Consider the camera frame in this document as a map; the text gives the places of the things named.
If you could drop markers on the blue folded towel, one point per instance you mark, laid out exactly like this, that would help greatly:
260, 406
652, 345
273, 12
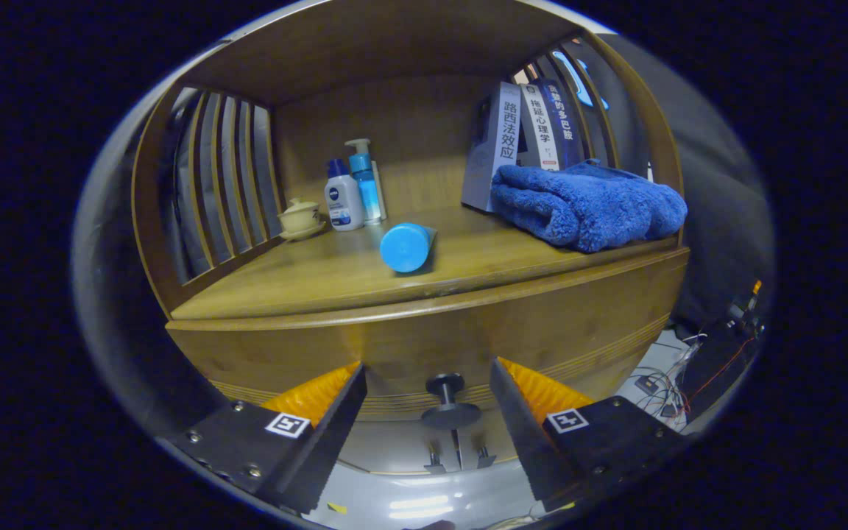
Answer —
586, 206

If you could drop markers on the beige lidded teacup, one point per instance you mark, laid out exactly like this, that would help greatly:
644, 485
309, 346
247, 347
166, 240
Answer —
299, 217

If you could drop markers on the black case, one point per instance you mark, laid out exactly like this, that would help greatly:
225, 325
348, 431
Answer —
711, 368

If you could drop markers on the wooden cabinet door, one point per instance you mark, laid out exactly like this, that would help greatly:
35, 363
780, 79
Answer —
494, 442
394, 445

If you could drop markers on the wooden drawer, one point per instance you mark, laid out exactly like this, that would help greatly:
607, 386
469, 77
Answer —
431, 338

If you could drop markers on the white spine book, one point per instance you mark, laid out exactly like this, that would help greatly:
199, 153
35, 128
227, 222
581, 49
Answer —
542, 125

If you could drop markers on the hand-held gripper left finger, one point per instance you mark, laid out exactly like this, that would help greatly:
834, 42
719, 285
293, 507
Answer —
328, 442

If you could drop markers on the grey book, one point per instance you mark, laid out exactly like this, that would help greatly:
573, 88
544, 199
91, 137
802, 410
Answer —
486, 162

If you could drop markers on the wooden countertop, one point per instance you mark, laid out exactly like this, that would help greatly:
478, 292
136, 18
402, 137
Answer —
321, 272

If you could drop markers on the wooden cabinet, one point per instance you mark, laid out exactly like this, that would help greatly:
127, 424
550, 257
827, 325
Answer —
409, 110

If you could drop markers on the black orange tool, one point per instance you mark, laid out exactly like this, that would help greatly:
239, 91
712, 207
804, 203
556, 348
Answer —
744, 309

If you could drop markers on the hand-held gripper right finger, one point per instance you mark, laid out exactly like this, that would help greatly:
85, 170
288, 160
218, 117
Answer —
523, 434

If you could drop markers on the white blue cosmetic tube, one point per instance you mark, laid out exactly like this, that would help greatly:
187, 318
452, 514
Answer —
405, 246

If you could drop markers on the dark blue book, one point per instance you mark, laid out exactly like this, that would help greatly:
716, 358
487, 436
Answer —
564, 118

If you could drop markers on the white bottle blue cap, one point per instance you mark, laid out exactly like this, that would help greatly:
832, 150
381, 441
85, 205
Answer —
343, 202

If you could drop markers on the blue pump bottle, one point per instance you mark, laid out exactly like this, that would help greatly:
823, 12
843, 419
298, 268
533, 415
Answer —
366, 184

